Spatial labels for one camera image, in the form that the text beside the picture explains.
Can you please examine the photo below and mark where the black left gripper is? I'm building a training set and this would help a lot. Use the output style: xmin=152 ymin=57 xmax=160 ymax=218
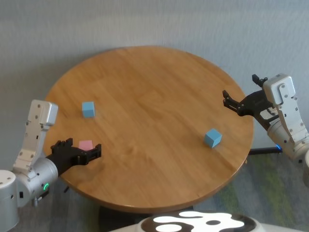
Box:
xmin=45 ymin=138 xmax=102 ymax=176

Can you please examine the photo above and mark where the black table pedestal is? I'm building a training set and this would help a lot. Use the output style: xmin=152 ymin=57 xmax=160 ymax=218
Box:
xmin=98 ymin=205 xmax=194 ymax=232

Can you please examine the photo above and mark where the pink cube block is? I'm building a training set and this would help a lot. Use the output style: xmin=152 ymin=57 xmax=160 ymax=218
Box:
xmin=78 ymin=140 xmax=94 ymax=151

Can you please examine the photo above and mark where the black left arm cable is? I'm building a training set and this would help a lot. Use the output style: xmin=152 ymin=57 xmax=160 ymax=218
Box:
xmin=33 ymin=190 xmax=50 ymax=207

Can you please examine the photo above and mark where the white black-spotted robot chest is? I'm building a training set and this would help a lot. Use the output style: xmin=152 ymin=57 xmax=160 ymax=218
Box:
xmin=110 ymin=210 xmax=309 ymax=232

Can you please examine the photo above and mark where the blue cube block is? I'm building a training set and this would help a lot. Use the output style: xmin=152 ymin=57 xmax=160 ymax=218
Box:
xmin=82 ymin=101 xmax=95 ymax=118
xmin=204 ymin=128 xmax=223 ymax=148

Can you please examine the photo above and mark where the black stand leg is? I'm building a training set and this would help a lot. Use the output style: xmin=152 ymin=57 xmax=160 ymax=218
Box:
xmin=248 ymin=146 xmax=282 ymax=156

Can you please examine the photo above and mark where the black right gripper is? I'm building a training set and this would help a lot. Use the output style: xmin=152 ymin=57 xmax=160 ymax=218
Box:
xmin=222 ymin=74 xmax=279 ymax=130

